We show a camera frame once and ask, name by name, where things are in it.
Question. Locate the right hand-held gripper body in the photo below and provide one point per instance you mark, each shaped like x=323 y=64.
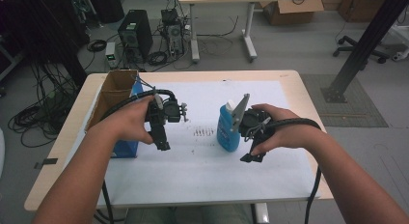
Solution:
x=252 y=124

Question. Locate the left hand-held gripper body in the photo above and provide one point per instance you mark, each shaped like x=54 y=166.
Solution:
x=160 y=116

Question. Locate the blue bottle with white cap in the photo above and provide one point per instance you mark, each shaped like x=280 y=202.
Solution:
x=226 y=134

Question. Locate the person's left hand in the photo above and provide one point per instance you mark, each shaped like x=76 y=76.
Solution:
x=130 y=122

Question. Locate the person's right hand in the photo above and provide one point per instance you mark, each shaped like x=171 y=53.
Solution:
x=289 y=134

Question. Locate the open cardboard box blue side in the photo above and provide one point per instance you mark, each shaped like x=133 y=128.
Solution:
x=112 y=92

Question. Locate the light wooden table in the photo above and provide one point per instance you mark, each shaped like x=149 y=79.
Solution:
x=299 y=89

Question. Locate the white paper sheet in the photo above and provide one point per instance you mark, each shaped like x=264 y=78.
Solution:
x=205 y=172

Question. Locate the small open computer case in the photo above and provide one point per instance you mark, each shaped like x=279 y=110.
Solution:
x=173 y=32

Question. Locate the white power supply unit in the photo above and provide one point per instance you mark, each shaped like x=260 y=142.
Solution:
x=110 y=53

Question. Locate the black computer tower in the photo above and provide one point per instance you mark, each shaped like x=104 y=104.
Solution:
x=136 y=32

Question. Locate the white table leg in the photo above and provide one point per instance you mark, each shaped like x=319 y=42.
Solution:
x=261 y=214

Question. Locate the grey floor mat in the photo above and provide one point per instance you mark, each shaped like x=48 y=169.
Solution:
x=363 y=114

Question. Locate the open brown cardboard box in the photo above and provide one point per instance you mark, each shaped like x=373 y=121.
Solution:
x=289 y=11

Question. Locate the black tape strip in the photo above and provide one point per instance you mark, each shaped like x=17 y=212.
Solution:
x=46 y=162

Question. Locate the black office chair base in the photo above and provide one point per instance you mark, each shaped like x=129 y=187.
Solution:
x=353 y=50

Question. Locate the black metal stand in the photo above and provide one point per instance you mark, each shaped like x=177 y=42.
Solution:
x=363 y=43

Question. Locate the black curtain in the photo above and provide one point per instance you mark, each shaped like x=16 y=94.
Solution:
x=41 y=27

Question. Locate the closed brown cardboard box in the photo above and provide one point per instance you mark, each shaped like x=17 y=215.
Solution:
x=360 y=6

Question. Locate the white plastic device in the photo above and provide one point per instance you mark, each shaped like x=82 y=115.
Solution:
x=401 y=47

